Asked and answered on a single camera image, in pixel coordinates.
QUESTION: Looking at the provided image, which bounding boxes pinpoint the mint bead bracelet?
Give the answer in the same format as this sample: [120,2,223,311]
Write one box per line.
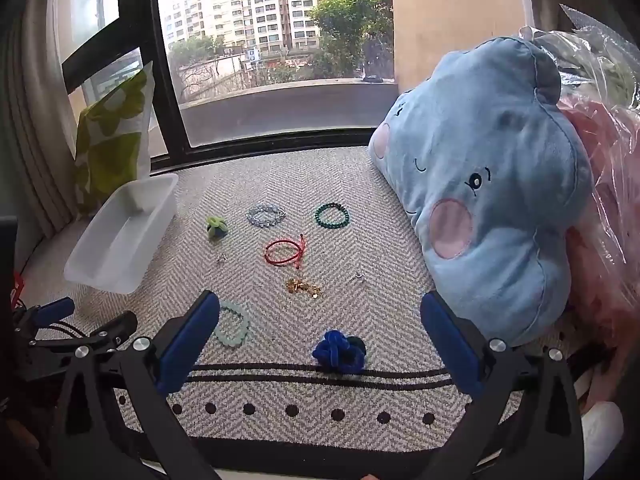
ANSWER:
[214,300,252,349]

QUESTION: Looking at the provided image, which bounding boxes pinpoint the green blue fuzzy hair tie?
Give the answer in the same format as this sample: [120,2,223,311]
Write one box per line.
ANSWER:
[205,216,230,241]

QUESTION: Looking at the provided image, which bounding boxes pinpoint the gold chain jewelry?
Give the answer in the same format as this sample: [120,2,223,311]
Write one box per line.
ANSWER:
[285,278,321,299]

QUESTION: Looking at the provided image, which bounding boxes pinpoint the red cord bracelet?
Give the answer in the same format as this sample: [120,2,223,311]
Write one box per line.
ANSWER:
[263,233,307,270]

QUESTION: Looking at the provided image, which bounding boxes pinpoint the red object at edge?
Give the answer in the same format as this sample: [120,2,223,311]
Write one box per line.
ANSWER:
[11,272,24,310]

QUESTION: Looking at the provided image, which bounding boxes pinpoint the white plastic tray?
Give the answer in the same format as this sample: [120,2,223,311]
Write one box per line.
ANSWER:
[64,174,178,295]

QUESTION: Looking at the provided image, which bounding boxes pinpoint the white bedding edge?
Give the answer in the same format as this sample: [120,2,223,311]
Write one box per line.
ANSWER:
[582,402,624,479]

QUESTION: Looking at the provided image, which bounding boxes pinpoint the green white patterned pillow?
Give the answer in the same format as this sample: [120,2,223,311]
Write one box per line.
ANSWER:
[74,63,155,217]

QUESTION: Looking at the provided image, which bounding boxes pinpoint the beige curtain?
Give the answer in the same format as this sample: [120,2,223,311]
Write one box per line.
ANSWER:
[1,0,78,238]

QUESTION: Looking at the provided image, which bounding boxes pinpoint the blue cloud plush pillow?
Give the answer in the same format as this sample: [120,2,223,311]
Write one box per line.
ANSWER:
[368,37,593,346]

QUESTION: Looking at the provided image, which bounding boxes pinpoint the clear plastic bag pink contents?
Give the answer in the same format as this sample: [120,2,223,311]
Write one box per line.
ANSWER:
[520,6,639,408]

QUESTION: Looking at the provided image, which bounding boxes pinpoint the light blue bead bracelet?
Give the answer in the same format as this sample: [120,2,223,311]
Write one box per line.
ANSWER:
[246,202,288,229]

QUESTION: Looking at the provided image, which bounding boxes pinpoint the dark green bead bracelet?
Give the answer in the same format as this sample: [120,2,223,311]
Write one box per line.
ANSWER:
[313,201,352,230]

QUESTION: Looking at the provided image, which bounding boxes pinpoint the black window frame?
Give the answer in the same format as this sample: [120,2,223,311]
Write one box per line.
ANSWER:
[51,0,397,170]

